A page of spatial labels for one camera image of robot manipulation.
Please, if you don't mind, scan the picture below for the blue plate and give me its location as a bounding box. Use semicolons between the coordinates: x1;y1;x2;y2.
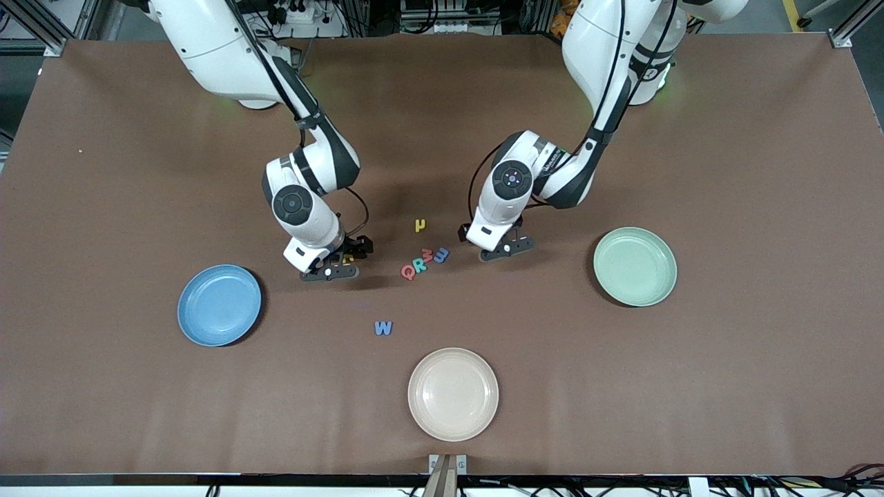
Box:
177;264;263;347

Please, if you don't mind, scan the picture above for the green plate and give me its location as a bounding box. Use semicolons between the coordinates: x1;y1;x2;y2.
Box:
593;226;678;308

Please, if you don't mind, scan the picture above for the beige plate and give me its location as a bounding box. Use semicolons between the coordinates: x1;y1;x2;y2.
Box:
407;347;500;442

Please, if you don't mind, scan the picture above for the grey electronics rack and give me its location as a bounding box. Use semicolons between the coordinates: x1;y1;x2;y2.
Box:
401;0;498;34

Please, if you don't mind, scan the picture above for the white power strip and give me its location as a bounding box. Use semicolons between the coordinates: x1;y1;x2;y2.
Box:
273;3;325;25

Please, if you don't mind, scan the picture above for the brown table mat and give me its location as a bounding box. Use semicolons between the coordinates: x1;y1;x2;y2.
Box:
0;33;884;477

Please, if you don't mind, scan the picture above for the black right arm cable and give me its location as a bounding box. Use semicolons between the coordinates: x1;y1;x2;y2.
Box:
224;0;370;239

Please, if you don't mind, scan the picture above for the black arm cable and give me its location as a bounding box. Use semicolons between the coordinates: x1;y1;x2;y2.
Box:
468;0;629;232
224;0;370;239

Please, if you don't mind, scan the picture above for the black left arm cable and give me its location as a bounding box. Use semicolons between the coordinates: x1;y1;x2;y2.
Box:
468;0;629;232

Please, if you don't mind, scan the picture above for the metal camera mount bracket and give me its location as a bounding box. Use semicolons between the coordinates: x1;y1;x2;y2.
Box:
428;454;468;497

